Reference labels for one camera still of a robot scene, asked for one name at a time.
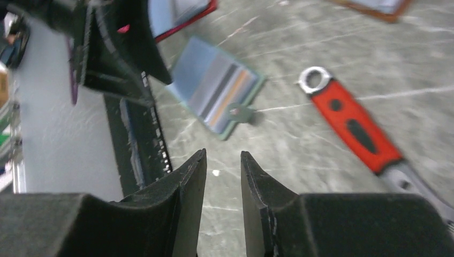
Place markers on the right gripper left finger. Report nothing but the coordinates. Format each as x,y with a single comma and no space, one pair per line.
162,219

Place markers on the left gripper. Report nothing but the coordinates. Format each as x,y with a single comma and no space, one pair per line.
118,51

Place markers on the brown card holder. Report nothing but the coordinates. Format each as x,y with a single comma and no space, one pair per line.
386,10

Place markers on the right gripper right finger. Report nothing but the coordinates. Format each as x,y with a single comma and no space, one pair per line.
279,222

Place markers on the red handled adjustable wrench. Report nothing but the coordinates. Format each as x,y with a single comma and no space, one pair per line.
359,131

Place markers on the orange credit card in holder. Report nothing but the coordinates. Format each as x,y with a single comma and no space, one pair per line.
235,90

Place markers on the red card holder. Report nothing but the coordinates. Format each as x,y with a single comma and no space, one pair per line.
167,17

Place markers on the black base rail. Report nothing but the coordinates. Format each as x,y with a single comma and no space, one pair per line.
138,141

